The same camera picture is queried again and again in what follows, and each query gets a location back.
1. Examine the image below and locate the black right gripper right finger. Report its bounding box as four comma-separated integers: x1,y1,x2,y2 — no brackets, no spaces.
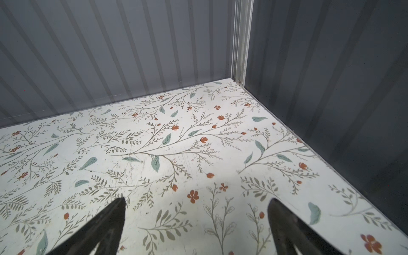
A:
267,198,342,255

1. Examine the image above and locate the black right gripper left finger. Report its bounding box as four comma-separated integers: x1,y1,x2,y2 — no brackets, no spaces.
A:
49,198,126,255

